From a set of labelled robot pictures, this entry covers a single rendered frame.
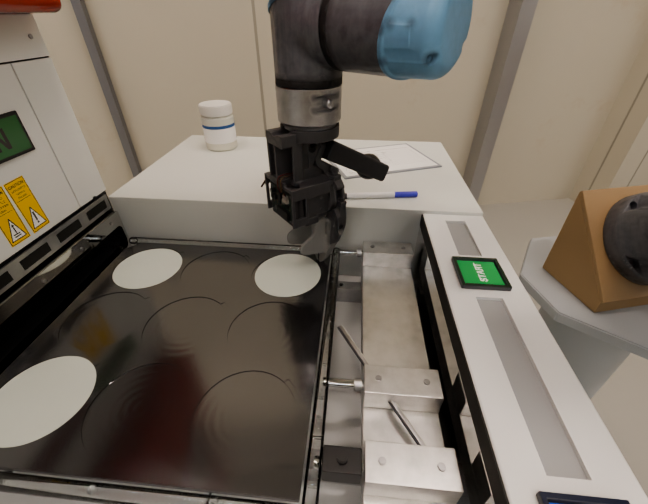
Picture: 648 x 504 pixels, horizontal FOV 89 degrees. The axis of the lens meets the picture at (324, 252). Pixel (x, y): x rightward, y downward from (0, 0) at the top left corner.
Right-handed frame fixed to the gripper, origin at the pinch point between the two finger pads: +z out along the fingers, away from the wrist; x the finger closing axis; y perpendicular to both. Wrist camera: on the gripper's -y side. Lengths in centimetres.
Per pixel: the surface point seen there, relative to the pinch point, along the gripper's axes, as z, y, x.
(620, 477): -4.7, 2.4, 39.0
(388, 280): 3.3, -6.4, 8.4
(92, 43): -18, 6, -185
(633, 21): -26, -264, -54
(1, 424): 1.3, 40.7, 3.5
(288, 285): 1.2, 8.0, 2.3
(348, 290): 6.5, -2.2, 3.9
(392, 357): 3.3, 3.3, 19.0
